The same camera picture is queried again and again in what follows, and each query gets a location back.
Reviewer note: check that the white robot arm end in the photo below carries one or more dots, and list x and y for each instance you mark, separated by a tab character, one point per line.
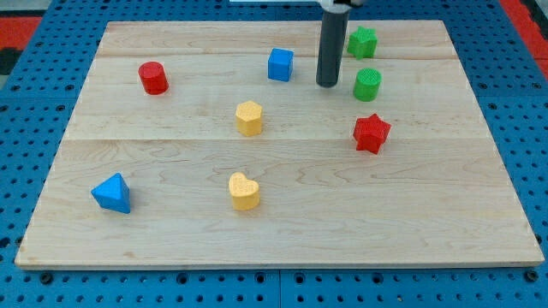
340	6

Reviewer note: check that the light wooden board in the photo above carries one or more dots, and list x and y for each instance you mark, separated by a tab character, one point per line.
435	196

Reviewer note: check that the yellow hexagon block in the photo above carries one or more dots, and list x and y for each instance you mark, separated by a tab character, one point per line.
248	116

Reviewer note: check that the yellow heart block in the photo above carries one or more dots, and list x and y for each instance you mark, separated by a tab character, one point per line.
244	192

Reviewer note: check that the blue cube block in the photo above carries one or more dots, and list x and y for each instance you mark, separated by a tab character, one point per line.
280	64

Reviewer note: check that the red star block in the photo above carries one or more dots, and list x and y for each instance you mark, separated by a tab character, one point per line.
370	133

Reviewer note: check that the green cylinder block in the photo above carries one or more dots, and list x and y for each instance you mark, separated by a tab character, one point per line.
367	83

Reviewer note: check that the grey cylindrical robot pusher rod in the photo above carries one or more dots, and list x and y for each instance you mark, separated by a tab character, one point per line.
331	42

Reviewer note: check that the green star block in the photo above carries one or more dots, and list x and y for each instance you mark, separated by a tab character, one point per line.
362	43

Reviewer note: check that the red cylinder block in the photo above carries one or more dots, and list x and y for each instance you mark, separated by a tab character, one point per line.
153	78

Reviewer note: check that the blue triangle block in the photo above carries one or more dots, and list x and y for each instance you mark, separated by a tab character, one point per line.
113	194

